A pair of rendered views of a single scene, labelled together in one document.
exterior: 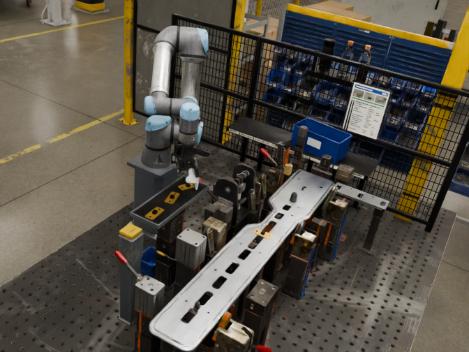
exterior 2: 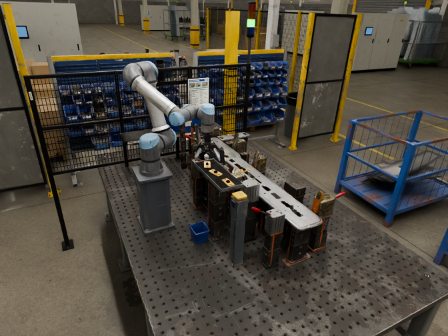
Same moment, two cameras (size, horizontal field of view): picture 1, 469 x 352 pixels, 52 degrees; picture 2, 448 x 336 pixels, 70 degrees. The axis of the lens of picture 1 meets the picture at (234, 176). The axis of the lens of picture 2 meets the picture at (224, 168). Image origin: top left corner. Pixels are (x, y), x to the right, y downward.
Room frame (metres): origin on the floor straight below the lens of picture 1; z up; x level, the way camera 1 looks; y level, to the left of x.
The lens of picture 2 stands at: (0.66, 1.55, 2.03)
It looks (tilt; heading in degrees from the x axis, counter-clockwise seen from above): 27 degrees down; 306
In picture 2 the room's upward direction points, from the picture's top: 2 degrees clockwise
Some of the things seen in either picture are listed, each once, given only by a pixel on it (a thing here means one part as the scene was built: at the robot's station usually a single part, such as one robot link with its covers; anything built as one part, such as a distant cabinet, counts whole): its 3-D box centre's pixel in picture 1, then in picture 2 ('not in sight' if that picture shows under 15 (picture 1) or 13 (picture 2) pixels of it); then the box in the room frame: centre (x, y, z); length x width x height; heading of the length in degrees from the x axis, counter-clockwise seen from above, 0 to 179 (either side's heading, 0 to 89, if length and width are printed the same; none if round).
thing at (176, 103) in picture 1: (185, 108); (191, 112); (1.85, 0.24, 1.48); 0.11 x 0.11 x 0.08; 8
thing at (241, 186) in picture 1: (232, 216); (211, 177); (1.90, -0.02, 0.94); 0.18 x 0.13 x 0.49; 155
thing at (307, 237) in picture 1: (299, 265); (258, 177); (1.70, -0.34, 0.87); 0.12 x 0.09 x 0.35; 65
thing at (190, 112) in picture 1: (189, 118); (207, 114); (1.76, 0.21, 1.49); 0.09 x 0.08 x 0.11; 8
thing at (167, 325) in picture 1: (262, 237); (246, 171); (1.70, -0.16, 1.00); 1.38 x 0.22 x 0.02; 155
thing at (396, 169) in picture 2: not in sight; (405, 163); (0.93, -2.40, 0.47); 1.20 x 0.80 x 0.95; 62
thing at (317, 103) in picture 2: not in sight; (324, 84); (2.38, -3.41, 1.00); 1.04 x 0.14 x 2.00; 63
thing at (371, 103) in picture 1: (366, 110); (198, 94); (2.60, -0.68, 1.30); 0.23 x 0.02 x 0.31; 65
